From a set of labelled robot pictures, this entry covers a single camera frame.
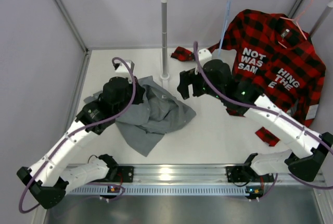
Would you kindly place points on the grey button shirt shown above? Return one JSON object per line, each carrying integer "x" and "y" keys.
{"x": 144, "y": 125}

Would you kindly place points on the blue wire hanger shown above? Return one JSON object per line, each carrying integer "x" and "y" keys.
{"x": 224, "y": 28}

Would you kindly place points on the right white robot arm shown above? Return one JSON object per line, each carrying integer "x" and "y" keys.
{"x": 307, "y": 149}

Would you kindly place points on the red black plaid shirt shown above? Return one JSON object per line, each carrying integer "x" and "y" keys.
{"x": 273, "y": 54}

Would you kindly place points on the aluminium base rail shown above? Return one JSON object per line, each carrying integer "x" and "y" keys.
{"x": 174, "y": 174}

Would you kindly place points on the aluminium frame post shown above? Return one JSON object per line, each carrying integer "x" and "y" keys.
{"x": 82, "y": 71}

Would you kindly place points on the pink wire hanger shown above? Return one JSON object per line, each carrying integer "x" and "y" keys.
{"x": 299, "y": 18}

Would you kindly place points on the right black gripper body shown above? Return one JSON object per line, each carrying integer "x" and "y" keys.
{"x": 207, "y": 88}

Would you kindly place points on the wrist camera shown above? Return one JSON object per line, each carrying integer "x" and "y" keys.
{"x": 204, "y": 56}
{"x": 122, "y": 71}

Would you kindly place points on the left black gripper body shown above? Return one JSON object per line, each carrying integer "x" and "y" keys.
{"x": 122, "y": 104}

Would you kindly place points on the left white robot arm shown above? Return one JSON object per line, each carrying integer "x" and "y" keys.
{"x": 49, "y": 180}

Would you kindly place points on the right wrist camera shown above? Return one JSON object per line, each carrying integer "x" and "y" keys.
{"x": 204, "y": 56}

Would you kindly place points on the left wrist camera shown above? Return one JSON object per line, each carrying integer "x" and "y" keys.
{"x": 122, "y": 71}

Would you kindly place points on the perforated cable tray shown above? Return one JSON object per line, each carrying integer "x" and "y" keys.
{"x": 168, "y": 190}

